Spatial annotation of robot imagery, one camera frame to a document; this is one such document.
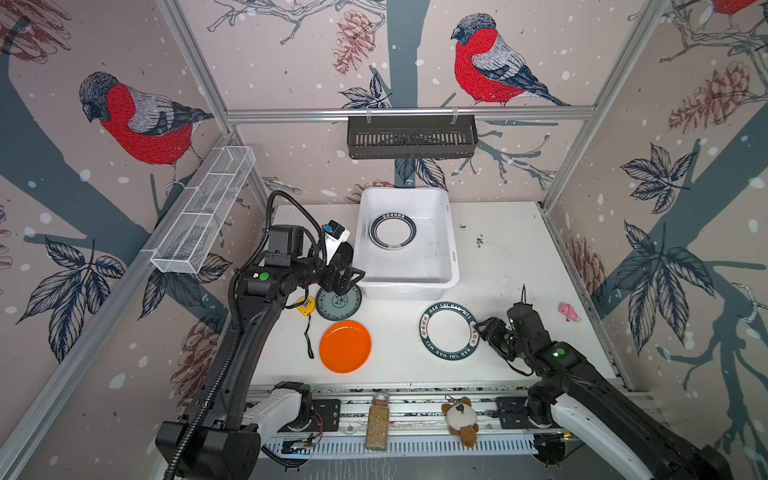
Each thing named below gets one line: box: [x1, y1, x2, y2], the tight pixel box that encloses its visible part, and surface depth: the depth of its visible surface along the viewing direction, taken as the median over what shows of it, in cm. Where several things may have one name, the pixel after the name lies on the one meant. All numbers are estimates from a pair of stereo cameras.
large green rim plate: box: [419, 301, 480, 361], surface depth 89 cm
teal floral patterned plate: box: [316, 284, 362, 321], surface depth 95 cm
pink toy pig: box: [558, 302, 581, 323], surface depth 92 cm
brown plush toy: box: [441, 394, 479, 449], surface depth 72 cm
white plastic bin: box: [353, 188, 460, 301], surface depth 109 cm
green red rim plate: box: [368, 212, 417, 251], surface depth 113 cm
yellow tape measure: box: [296, 297, 316, 359], surface depth 92 cm
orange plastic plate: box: [319, 320, 372, 374], surface depth 86 cm
